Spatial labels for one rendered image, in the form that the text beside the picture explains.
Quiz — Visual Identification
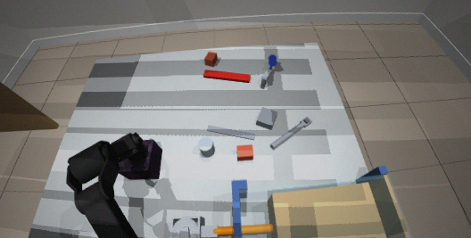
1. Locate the dark grey cylinder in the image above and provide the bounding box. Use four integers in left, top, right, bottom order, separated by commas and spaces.
198, 137, 215, 157

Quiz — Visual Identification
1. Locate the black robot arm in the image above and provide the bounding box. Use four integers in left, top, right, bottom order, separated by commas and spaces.
66, 132, 148, 238

